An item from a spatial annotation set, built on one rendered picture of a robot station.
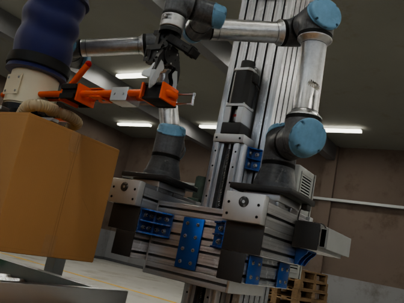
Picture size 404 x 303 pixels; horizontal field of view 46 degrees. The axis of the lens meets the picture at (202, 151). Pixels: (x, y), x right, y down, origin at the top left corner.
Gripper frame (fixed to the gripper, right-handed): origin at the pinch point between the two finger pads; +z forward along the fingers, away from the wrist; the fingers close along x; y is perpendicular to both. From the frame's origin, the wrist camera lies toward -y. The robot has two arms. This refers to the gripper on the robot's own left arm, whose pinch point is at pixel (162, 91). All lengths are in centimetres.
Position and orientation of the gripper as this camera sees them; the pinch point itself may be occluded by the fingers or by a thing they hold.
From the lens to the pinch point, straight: 143.1
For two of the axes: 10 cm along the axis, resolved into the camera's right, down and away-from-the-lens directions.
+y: -8.3, -0.5, 5.5
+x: -5.1, -2.8, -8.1
